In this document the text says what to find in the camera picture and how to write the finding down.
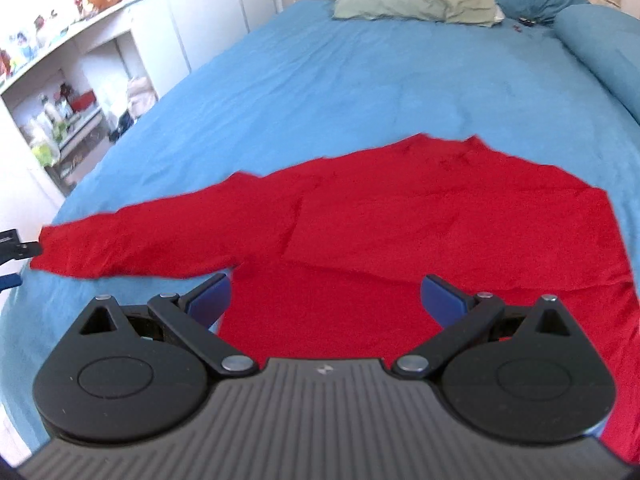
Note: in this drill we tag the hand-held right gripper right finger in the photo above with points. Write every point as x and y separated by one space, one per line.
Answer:
442 301

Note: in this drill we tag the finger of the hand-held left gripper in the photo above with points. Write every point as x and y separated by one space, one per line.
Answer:
22 249
7 281

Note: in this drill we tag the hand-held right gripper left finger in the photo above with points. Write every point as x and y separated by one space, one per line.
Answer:
212 301

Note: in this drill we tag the red long-sleeved sweater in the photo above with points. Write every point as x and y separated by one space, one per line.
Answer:
425 220

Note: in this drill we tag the red box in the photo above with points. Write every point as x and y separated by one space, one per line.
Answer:
82 101

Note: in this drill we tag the white bag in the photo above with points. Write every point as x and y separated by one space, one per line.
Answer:
141 96

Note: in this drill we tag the row of small toy figures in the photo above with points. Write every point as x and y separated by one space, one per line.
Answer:
30 42

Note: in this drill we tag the white shelf unit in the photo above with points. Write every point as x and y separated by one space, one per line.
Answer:
115 40

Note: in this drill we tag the bed with blue sheet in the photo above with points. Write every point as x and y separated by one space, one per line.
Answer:
325 85

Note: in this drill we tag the small dark item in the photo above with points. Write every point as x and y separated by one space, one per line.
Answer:
526 22

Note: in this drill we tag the pale green pillow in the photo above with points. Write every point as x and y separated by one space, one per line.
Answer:
415 6

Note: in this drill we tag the blue bolster pillow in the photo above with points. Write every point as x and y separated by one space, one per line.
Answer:
600 45

